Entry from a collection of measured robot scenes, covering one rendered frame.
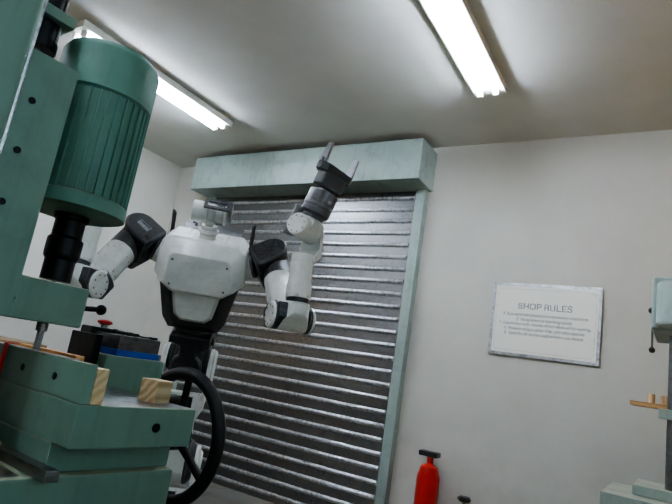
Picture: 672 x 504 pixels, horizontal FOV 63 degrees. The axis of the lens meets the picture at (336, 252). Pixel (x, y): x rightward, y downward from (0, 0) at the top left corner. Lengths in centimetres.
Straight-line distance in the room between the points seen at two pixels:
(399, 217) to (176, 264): 256
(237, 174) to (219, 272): 308
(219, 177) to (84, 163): 386
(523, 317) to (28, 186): 306
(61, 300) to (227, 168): 387
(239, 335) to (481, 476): 215
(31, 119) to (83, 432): 49
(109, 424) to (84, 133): 49
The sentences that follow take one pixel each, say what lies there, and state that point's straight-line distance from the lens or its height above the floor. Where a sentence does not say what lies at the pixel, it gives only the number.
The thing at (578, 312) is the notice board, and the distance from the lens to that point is 355.
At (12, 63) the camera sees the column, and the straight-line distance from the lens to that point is 97.
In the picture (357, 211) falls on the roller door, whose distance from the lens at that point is 420.
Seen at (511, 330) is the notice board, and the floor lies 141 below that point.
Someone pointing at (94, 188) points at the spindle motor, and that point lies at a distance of 102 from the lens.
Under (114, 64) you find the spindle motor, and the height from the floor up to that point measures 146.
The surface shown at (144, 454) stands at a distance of 99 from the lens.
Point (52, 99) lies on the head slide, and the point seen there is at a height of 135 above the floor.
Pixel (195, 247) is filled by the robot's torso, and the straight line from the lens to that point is 170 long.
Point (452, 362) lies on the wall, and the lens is 370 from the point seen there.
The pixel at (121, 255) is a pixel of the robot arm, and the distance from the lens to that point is 170.
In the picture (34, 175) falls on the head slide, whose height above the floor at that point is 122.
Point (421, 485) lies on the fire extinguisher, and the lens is 360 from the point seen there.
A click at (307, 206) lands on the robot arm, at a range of 156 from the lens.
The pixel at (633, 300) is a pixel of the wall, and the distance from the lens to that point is 356.
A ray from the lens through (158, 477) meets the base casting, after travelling 99.
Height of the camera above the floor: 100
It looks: 12 degrees up
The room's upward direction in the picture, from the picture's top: 9 degrees clockwise
